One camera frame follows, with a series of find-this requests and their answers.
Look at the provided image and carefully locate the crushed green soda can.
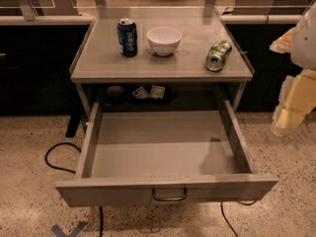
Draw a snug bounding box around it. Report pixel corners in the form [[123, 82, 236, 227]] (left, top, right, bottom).
[[205, 39, 232, 72]]

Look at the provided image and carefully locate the open grey top drawer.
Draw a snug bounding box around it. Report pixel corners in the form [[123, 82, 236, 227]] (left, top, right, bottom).
[[56, 101, 277, 206]]

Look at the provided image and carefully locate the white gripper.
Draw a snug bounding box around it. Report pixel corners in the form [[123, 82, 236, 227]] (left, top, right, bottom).
[[270, 28, 316, 136]]

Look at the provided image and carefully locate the black cable floor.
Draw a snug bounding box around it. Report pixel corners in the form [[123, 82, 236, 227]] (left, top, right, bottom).
[[43, 141, 82, 175], [219, 199, 258, 237], [99, 205, 105, 237]]

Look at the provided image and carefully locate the round grey object in shelf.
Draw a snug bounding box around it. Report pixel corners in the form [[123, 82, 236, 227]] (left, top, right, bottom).
[[106, 86, 124, 106]]

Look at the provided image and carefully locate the white ceramic bowl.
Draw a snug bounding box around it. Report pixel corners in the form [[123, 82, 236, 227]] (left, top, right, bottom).
[[146, 27, 182, 56]]

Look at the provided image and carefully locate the black cable right floor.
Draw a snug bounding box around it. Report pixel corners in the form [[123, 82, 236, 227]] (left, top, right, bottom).
[[219, 199, 258, 237]]

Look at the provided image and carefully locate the black cable centre floor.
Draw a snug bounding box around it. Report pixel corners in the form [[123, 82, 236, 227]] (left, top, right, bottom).
[[99, 205, 105, 237]]

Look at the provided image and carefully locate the grey cabinet with top surface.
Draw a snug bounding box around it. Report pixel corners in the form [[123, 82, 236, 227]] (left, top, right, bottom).
[[71, 6, 253, 114]]

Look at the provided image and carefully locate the white paper tag right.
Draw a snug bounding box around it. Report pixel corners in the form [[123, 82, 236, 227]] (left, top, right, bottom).
[[150, 85, 165, 99]]

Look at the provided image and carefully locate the metal drawer handle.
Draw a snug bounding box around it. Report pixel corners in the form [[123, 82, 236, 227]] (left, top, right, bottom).
[[151, 189, 188, 202]]

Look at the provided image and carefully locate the black cable left floor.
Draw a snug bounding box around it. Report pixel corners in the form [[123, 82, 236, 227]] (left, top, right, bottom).
[[43, 141, 82, 175]]

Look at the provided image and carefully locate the blue Pepsi can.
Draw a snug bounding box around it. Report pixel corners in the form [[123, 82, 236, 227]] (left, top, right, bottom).
[[118, 18, 137, 57]]

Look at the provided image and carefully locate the white paper tag left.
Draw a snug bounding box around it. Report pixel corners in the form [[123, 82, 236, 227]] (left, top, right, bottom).
[[132, 86, 149, 100]]

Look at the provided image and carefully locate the white paper tag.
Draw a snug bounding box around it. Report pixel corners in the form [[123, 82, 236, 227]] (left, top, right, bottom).
[[150, 85, 165, 99], [132, 86, 149, 100]]

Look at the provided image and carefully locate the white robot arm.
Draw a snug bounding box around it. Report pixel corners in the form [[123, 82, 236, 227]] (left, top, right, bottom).
[[270, 3, 316, 136]]

